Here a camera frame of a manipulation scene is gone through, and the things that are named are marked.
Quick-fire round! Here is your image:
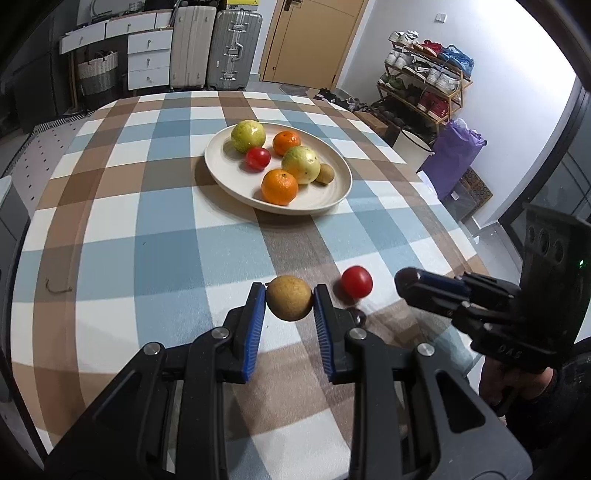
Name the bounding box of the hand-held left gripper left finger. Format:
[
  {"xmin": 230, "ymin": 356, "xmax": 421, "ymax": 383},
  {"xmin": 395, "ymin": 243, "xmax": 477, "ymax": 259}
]
[{"xmin": 44, "ymin": 282, "xmax": 267, "ymax": 480}]

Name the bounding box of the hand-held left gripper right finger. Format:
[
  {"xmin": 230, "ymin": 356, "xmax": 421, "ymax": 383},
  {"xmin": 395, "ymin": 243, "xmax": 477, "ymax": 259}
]
[{"xmin": 313, "ymin": 284, "xmax": 534, "ymax": 480}]

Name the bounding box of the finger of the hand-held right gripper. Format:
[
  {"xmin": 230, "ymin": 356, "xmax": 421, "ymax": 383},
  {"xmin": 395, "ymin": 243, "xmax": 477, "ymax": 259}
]
[
  {"xmin": 406, "ymin": 293, "xmax": 509, "ymax": 330},
  {"xmin": 394, "ymin": 267, "xmax": 522, "ymax": 305}
]

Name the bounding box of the red tomato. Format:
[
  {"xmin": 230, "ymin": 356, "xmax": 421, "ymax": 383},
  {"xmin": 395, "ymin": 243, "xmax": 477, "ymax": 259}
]
[
  {"xmin": 245, "ymin": 147, "xmax": 271, "ymax": 171},
  {"xmin": 341, "ymin": 265, "xmax": 374, "ymax": 299}
]

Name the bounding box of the orange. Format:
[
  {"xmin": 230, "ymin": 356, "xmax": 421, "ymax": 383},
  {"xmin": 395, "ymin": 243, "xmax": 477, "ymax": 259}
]
[
  {"xmin": 261, "ymin": 169, "xmax": 299, "ymax": 206},
  {"xmin": 272, "ymin": 130, "xmax": 302, "ymax": 157}
]

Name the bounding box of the cream oval plate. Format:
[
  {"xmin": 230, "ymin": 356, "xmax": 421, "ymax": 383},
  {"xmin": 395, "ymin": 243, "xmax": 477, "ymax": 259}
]
[{"xmin": 204, "ymin": 122, "xmax": 354, "ymax": 217}]

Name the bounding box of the yellow-green guava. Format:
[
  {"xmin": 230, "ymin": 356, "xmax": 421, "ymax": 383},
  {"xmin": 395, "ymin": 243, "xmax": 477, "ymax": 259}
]
[
  {"xmin": 230, "ymin": 120, "xmax": 267, "ymax": 154},
  {"xmin": 281, "ymin": 145, "xmax": 321, "ymax": 185}
]

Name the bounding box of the person's right forearm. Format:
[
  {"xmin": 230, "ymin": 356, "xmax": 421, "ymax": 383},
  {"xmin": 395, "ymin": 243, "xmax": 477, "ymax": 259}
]
[{"xmin": 503, "ymin": 337, "xmax": 591, "ymax": 462}]

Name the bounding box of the person's right hand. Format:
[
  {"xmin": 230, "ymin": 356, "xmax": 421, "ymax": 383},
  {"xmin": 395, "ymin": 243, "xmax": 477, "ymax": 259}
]
[{"xmin": 480, "ymin": 357, "xmax": 561, "ymax": 416}]

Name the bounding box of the patterned brown mat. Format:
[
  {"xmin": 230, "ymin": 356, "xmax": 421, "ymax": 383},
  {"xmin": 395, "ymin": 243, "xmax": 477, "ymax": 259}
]
[{"xmin": 455, "ymin": 167, "xmax": 494, "ymax": 217}]

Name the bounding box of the dark glass sliding door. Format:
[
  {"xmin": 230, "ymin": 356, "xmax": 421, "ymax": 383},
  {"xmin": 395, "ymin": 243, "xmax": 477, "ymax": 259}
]
[{"xmin": 499, "ymin": 76, "xmax": 591, "ymax": 241}]

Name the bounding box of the purple bag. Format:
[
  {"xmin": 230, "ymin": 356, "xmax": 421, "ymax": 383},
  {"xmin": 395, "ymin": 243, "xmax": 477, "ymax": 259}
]
[{"xmin": 422, "ymin": 119, "xmax": 486, "ymax": 199}]

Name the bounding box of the white bucket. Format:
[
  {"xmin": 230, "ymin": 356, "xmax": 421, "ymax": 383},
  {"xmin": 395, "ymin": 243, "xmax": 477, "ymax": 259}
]
[{"xmin": 392, "ymin": 128, "xmax": 435, "ymax": 171}]

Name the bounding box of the checked tablecloth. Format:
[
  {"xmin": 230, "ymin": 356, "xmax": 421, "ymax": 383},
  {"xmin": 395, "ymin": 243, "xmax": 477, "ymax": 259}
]
[{"xmin": 9, "ymin": 90, "xmax": 492, "ymax": 480}]

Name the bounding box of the cardboard box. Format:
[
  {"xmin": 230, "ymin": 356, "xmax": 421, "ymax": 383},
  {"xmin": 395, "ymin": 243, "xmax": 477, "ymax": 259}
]
[{"xmin": 355, "ymin": 111, "xmax": 400, "ymax": 144}]

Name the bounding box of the wooden shoe rack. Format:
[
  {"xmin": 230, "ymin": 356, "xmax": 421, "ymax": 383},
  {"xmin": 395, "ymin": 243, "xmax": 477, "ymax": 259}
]
[{"xmin": 376, "ymin": 30, "xmax": 474, "ymax": 134}]

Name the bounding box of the row of assorted shoes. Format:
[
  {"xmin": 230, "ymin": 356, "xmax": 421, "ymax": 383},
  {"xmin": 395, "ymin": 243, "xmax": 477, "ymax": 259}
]
[{"xmin": 379, "ymin": 30, "xmax": 476, "ymax": 125}]

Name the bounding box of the loose pile of sneakers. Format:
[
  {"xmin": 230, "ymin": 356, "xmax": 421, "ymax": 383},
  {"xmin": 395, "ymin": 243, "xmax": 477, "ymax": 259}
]
[{"xmin": 314, "ymin": 88, "xmax": 370, "ymax": 114}]

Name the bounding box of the grey doormat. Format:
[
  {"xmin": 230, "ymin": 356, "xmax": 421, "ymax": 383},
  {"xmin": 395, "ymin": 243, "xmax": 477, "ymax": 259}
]
[{"xmin": 279, "ymin": 82, "xmax": 317, "ymax": 97}]

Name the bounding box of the wooden door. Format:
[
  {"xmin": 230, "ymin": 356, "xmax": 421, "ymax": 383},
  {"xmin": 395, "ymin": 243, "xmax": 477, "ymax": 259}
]
[{"xmin": 259, "ymin": 0, "xmax": 370, "ymax": 90}]

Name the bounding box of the white dotted rug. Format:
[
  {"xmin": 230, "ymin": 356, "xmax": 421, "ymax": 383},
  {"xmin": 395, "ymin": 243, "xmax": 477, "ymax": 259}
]
[{"xmin": 0, "ymin": 113, "xmax": 95, "ymax": 176}]

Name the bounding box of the silver suitcase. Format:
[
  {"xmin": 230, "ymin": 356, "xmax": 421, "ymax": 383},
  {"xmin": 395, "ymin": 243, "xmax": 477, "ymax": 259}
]
[{"xmin": 205, "ymin": 10, "xmax": 263, "ymax": 90}]

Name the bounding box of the white desk with drawers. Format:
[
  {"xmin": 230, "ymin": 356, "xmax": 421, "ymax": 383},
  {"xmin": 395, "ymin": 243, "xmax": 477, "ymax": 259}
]
[{"xmin": 60, "ymin": 10, "xmax": 174, "ymax": 90}]

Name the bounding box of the beige suitcase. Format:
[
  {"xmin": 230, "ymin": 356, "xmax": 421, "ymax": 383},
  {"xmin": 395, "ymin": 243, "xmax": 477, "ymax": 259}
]
[{"xmin": 170, "ymin": 6, "xmax": 218, "ymax": 90}]

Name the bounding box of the wicker basket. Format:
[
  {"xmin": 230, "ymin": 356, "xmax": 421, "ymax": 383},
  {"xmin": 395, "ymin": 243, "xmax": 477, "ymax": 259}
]
[{"xmin": 76, "ymin": 51, "xmax": 120, "ymax": 95}]

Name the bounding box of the grey refrigerator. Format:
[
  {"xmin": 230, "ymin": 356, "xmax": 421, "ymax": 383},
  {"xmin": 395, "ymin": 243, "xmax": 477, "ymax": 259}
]
[{"xmin": 0, "ymin": 18, "xmax": 70, "ymax": 134}]

